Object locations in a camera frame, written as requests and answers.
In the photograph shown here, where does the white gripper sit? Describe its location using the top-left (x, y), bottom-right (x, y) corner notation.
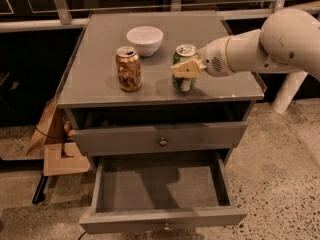
top-left (171, 36), bottom-right (233, 78)

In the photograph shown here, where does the green soda can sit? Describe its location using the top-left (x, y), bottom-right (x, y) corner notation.
top-left (172, 44), bottom-right (196, 92)

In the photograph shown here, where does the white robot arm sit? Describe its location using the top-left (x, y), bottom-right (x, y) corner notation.
top-left (171, 8), bottom-right (320, 79)

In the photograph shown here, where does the grey drawer cabinet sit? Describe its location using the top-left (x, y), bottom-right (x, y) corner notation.
top-left (56, 11), bottom-right (267, 158)

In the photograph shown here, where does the gold brown soda can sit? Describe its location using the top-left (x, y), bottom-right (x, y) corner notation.
top-left (116, 46), bottom-right (142, 92)

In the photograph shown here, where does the grey top drawer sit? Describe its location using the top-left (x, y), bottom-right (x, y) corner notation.
top-left (72, 122), bottom-right (248, 156)

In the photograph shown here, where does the brass top drawer knob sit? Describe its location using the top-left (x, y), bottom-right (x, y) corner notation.
top-left (159, 137), bottom-right (167, 147)

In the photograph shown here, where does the brass drawer knob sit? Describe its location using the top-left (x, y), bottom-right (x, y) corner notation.
top-left (163, 222), bottom-right (171, 231)
top-left (159, 137), bottom-right (167, 147)

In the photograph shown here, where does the grey open middle drawer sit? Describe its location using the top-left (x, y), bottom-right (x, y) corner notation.
top-left (80, 151), bottom-right (247, 234)

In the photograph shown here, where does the brass middle drawer knob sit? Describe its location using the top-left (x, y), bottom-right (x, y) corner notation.
top-left (163, 222), bottom-right (171, 231)

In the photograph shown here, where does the white ceramic bowl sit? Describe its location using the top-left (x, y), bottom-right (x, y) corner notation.
top-left (126, 26), bottom-right (163, 57)

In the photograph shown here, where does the white diagonal post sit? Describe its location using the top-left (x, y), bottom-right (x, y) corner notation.
top-left (271, 71), bottom-right (307, 114)

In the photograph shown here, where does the metal railing frame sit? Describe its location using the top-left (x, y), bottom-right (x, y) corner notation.
top-left (0, 0), bottom-right (320, 32)

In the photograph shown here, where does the black cable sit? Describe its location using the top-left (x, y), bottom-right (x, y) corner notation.
top-left (32, 124), bottom-right (66, 141)

